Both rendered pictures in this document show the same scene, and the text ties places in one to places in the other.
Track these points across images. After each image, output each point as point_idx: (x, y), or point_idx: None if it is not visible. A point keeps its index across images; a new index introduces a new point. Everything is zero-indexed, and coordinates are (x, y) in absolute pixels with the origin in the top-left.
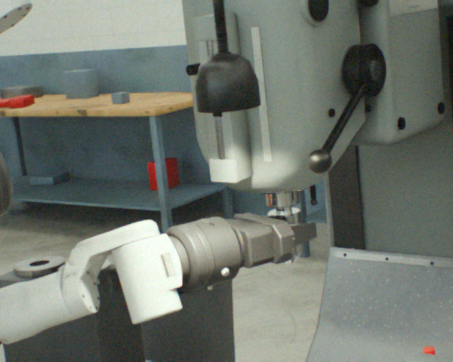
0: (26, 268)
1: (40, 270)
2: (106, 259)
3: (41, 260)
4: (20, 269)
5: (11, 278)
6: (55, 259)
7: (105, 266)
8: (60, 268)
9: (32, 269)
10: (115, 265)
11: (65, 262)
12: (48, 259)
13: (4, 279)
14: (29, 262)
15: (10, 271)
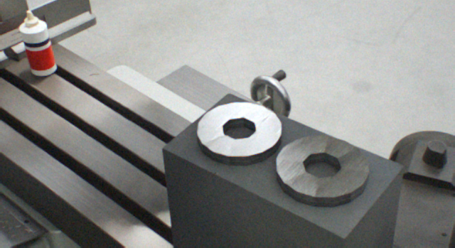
0: (341, 150)
1: (313, 136)
2: (203, 141)
3: (322, 178)
4: (351, 147)
5: (365, 153)
6: (294, 171)
7: (205, 117)
8: (279, 133)
9: (328, 141)
10: (190, 153)
11: (276, 175)
12: (307, 175)
13: (377, 155)
14: (343, 173)
15: (379, 187)
